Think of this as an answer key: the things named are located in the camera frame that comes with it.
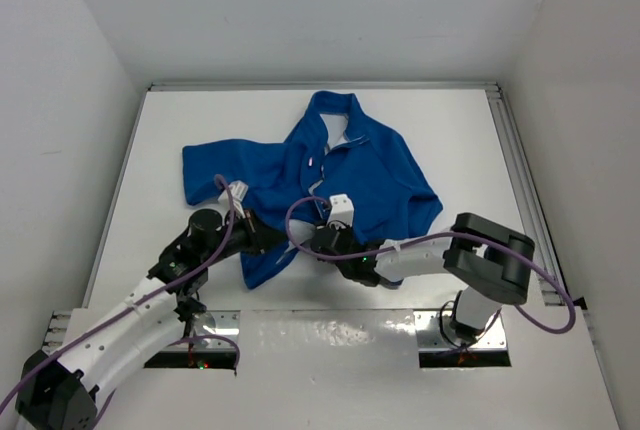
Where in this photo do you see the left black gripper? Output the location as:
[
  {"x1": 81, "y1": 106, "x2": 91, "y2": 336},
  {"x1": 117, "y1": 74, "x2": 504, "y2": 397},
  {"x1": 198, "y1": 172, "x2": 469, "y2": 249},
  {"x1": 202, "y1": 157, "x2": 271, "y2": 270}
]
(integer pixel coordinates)
[{"x1": 202, "y1": 206, "x2": 286, "y2": 266}]

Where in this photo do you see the blue zip jacket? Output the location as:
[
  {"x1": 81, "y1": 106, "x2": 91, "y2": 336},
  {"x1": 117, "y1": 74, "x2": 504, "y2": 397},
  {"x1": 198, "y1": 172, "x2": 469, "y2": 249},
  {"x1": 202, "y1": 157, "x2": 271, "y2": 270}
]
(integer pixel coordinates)
[{"x1": 179, "y1": 90, "x2": 444, "y2": 291}]

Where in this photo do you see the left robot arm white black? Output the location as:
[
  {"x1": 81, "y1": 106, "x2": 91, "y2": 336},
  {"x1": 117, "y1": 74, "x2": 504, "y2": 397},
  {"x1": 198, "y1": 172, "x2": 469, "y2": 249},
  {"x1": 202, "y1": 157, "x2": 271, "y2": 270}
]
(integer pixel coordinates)
[{"x1": 13, "y1": 209, "x2": 287, "y2": 429}]

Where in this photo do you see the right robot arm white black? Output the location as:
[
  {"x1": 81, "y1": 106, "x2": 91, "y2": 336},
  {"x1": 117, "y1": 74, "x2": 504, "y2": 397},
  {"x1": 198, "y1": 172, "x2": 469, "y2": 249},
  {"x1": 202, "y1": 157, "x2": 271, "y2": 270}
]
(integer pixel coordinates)
[{"x1": 309, "y1": 212, "x2": 535, "y2": 347}]

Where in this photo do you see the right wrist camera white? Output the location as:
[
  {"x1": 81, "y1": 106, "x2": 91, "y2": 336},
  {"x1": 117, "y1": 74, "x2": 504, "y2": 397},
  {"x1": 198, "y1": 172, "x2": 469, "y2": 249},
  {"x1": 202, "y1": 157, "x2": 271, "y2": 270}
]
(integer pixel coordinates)
[{"x1": 327, "y1": 194, "x2": 355, "y2": 227}]

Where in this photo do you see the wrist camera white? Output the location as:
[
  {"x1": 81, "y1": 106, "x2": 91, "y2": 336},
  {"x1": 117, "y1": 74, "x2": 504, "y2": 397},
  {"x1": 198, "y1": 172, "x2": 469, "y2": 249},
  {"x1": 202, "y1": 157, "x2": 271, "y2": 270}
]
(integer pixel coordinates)
[
  {"x1": 218, "y1": 180, "x2": 249, "y2": 214},
  {"x1": 327, "y1": 194, "x2": 355, "y2": 227}
]

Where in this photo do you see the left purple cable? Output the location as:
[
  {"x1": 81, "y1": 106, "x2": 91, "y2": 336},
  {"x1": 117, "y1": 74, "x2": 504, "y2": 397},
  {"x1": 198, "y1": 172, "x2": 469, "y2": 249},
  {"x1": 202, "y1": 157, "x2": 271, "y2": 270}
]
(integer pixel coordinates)
[{"x1": 14, "y1": 174, "x2": 246, "y2": 426}]

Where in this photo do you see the purple cable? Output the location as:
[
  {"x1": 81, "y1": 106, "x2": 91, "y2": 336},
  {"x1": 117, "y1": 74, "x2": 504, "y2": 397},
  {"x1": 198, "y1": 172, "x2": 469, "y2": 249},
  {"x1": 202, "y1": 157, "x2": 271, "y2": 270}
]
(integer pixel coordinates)
[
  {"x1": 14, "y1": 174, "x2": 246, "y2": 426},
  {"x1": 284, "y1": 196, "x2": 577, "y2": 335}
]

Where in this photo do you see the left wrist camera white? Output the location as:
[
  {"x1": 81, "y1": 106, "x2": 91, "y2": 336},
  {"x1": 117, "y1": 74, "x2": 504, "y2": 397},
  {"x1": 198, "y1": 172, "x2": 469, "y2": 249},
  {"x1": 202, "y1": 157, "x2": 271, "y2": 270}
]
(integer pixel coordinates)
[{"x1": 218, "y1": 180, "x2": 249, "y2": 214}]

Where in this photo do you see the metal base plate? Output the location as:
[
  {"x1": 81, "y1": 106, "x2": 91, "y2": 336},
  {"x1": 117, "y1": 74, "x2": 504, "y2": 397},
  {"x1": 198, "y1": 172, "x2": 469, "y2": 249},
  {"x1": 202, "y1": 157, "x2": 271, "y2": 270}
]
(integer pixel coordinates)
[{"x1": 47, "y1": 307, "x2": 509, "y2": 351}]

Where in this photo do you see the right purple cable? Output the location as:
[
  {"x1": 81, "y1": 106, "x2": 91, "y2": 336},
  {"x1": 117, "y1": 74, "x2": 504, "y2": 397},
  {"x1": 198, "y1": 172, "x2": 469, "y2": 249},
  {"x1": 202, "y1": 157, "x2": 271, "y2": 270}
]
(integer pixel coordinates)
[{"x1": 284, "y1": 196, "x2": 577, "y2": 335}]

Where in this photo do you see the aluminium frame rail right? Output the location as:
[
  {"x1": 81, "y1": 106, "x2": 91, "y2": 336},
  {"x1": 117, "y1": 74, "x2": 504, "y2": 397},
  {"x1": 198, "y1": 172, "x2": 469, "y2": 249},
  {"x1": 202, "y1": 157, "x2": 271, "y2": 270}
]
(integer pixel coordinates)
[{"x1": 486, "y1": 85, "x2": 568, "y2": 292}]

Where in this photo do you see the aluminium frame rail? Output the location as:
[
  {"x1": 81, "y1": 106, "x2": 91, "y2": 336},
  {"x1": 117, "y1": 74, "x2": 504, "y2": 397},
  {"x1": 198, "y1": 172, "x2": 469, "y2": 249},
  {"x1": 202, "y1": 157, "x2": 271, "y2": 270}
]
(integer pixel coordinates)
[
  {"x1": 486, "y1": 85, "x2": 568, "y2": 292},
  {"x1": 148, "y1": 81, "x2": 500, "y2": 92}
]

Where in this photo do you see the aluminium frame rail back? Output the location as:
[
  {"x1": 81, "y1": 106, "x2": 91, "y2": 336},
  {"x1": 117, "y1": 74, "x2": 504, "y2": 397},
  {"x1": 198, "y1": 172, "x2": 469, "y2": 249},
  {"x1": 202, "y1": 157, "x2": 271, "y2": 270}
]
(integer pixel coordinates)
[{"x1": 148, "y1": 81, "x2": 500, "y2": 92}]

